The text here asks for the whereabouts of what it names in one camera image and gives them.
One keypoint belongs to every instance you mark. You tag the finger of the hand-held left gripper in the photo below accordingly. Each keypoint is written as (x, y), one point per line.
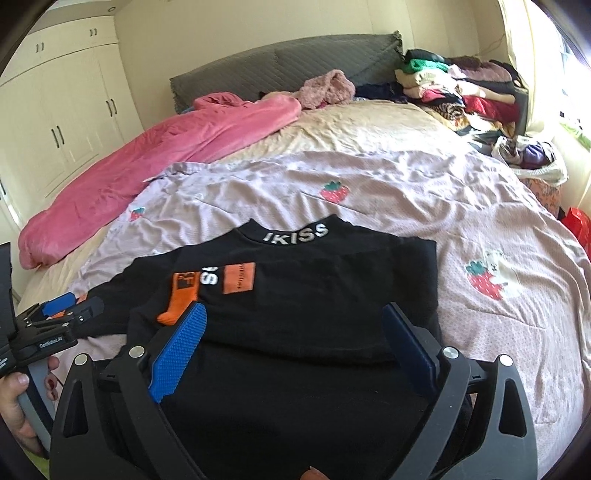
(59, 304)
(87, 310)

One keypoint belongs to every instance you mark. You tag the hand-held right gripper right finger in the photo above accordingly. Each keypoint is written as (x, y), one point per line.
(412, 350)

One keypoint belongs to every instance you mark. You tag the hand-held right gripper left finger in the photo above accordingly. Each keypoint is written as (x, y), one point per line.
(181, 348)

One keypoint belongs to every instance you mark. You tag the black sweater with orange patches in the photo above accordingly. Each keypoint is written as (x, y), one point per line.
(295, 323)

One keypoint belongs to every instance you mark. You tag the white bag of clothes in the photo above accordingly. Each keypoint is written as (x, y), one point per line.
(531, 157)

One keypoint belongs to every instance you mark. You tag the pile of folded clothes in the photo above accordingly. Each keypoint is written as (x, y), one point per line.
(457, 87)

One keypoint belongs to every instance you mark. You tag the person's left hand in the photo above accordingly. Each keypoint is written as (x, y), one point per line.
(16, 390)

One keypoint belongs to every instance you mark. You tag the strawberry printed lilac blanket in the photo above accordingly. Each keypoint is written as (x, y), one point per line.
(415, 221)

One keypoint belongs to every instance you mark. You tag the pink fleece blanket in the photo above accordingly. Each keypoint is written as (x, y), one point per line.
(152, 157)

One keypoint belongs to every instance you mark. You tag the floral cloth-covered box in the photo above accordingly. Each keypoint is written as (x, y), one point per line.
(542, 194)

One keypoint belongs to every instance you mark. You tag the red plastic bag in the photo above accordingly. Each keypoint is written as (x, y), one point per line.
(577, 226)

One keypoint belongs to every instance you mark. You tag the cream wardrobe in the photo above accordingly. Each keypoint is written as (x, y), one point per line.
(60, 92)

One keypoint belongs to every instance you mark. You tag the beige bed sheet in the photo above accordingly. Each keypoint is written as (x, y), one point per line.
(351, 124)

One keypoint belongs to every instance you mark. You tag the dark blue garment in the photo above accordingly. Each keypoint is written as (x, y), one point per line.
(376, 91)

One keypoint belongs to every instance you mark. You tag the pink fuzzy garment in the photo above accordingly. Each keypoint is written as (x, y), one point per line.
(325, 87)

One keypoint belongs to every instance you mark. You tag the grey quilted headboard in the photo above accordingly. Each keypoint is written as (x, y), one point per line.
(258, 69)

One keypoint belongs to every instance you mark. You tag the cream curtain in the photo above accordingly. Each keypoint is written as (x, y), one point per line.
(531, 60)

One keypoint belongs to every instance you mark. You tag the window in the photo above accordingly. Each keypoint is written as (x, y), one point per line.
(577, 78)

